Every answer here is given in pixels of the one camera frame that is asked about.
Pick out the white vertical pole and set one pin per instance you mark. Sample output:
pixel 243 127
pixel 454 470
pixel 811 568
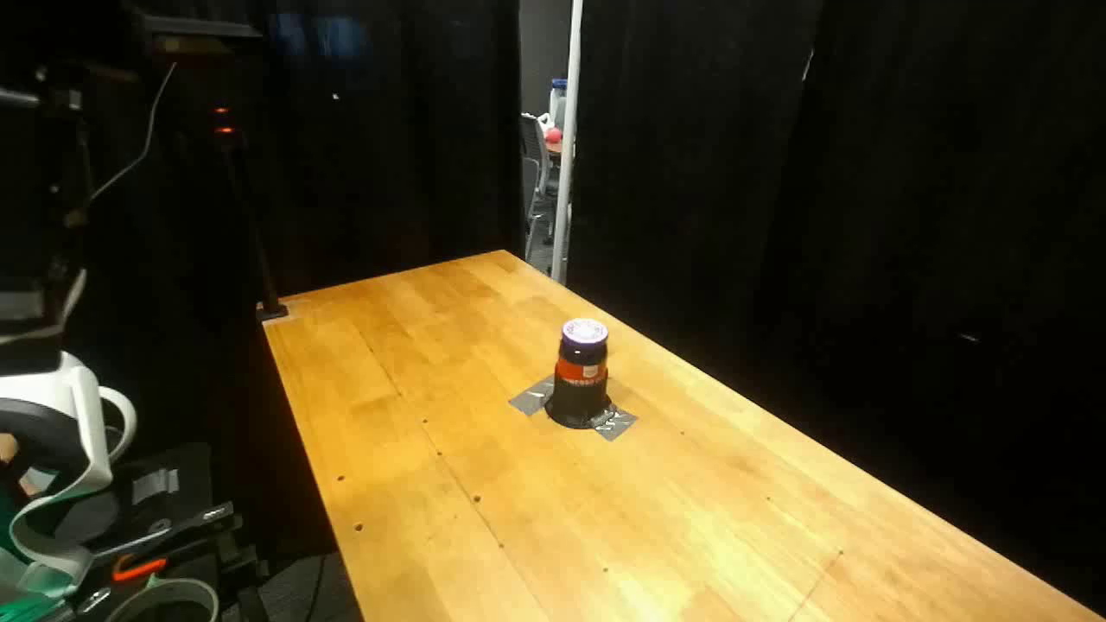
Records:
pixel 568 149

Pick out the dark jar with white lid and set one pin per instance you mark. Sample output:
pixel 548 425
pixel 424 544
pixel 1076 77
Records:
pixel 579 373

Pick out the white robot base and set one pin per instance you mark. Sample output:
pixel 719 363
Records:
pixel 68 424

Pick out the orange handled tool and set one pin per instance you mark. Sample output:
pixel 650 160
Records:
pixel 128 572

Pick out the black tripod stand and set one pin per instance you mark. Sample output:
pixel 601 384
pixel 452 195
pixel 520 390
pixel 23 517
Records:
pixel 224 61

